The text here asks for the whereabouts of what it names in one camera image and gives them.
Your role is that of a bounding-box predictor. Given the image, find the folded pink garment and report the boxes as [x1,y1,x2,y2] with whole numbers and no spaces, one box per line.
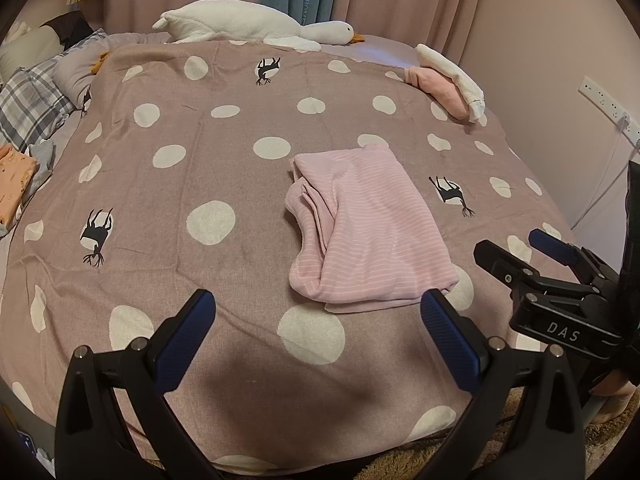
[404,66,473,121]

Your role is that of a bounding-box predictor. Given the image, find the person's right hand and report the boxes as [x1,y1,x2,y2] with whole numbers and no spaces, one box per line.
[592,371,640,426]

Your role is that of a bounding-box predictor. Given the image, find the blue plaid pillow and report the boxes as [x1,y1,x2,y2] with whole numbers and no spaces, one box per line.
[0,29,108,153]

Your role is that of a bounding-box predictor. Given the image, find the grey plush pillow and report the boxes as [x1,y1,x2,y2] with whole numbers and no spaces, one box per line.
[52,32,171,93]

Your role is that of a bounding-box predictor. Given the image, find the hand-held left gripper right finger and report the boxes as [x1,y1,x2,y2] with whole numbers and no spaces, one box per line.
[415,288,588,480]

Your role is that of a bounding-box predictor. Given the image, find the white wall power strip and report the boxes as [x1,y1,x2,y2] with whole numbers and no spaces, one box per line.
[579,76,640,143]

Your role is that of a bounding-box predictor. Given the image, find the polka dot blanket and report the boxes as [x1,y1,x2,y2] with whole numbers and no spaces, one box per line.
[0,40,576,471]

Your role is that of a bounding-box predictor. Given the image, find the beige shaggy rug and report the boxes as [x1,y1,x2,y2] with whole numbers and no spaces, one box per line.
[345,400,640,480]

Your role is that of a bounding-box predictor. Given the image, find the pink striped shirt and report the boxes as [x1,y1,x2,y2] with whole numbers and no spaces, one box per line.
[284,143,461,314]

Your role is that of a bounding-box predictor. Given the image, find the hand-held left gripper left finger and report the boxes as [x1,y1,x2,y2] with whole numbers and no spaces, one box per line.
[54,288,223,480]

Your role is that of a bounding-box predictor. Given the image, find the grey blue garment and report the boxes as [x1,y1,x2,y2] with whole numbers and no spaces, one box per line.
[22,140,56,196]

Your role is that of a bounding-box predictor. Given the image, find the white goose plush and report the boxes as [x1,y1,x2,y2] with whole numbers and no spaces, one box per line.
[152,0,366,53]

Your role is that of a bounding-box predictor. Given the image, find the pink and white folded clothes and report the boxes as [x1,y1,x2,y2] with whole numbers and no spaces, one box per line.
[415,43,486,122]

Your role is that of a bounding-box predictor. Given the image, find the dark pillow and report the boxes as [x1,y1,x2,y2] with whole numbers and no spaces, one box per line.
[42,10,96,51]

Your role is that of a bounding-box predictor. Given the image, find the beige cushion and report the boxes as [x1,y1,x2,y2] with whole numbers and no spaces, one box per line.
[0,25,63,78]

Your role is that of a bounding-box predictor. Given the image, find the lilac bed sheet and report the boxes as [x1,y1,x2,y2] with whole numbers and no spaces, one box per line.
[0,34,418,271]

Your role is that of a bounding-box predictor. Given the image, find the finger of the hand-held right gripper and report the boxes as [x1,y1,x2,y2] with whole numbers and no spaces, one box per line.
[473,240,546,296]
[529,228,616,281]

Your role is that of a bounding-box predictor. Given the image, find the white cable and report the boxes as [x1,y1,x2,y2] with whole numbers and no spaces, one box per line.
[572,115,633,228]

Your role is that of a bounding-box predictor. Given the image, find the folded orange garment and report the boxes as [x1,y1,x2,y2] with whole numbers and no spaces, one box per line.
[0,145,38,228]

